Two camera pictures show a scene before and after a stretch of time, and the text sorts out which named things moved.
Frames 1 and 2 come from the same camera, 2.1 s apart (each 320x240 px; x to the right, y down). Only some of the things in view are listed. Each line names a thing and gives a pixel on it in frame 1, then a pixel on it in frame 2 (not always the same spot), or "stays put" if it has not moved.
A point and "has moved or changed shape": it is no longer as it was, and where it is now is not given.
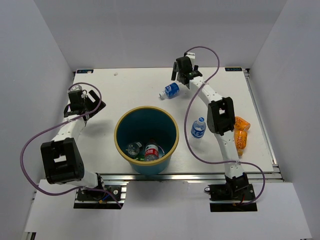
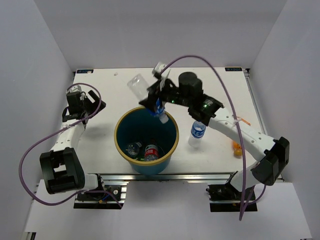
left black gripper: (102, 105) stays put
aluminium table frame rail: (185, 177) stays put
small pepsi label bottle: (133, 148) stays put
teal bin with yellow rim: (139, 123) stays put
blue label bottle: (170, 91) has moved or changed shape
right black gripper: (174, 73) to (150, 102)
